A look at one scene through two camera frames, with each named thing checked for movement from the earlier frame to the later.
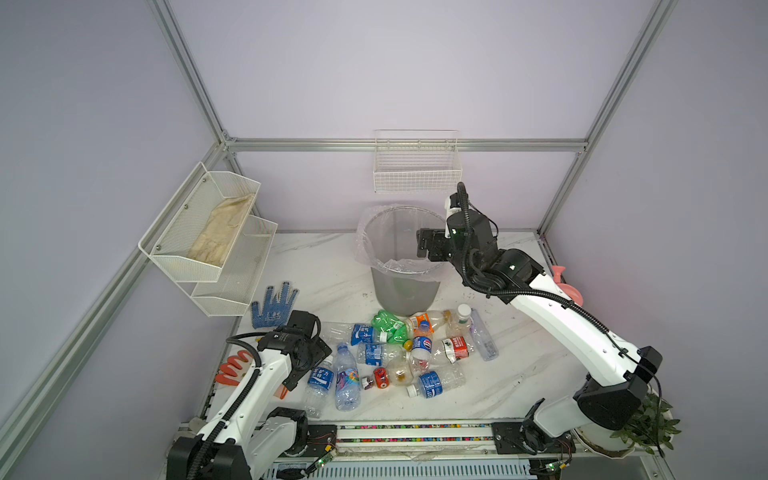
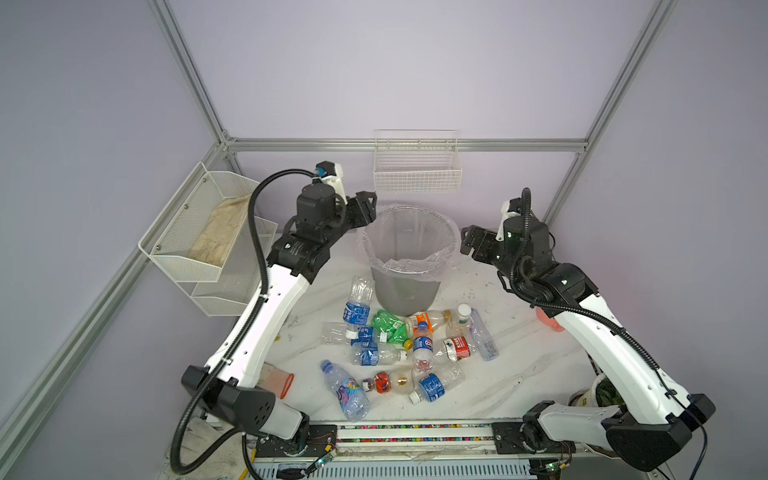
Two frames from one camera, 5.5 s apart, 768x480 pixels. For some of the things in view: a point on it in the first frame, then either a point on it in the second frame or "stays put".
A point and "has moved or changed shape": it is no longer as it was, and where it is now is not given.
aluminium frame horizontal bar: x=406 y=144 stays put
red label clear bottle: x=456 y=348 stays put
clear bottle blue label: x=320 y=379 -> x=356 y=311
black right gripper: x=431 y=235 -> x=481 y=238
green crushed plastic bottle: x=395 y=329 stays put
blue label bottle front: x=432 y=384 stays put
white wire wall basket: x=414 y=160 stays put
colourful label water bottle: x=347 y=380 has moved or changed shape
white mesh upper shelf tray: x=194 y=234 stays put
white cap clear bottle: x=478 y=331 stays put
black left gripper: x=318 y=350 -> x=360 y=214
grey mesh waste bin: x=404 y=285 stays put
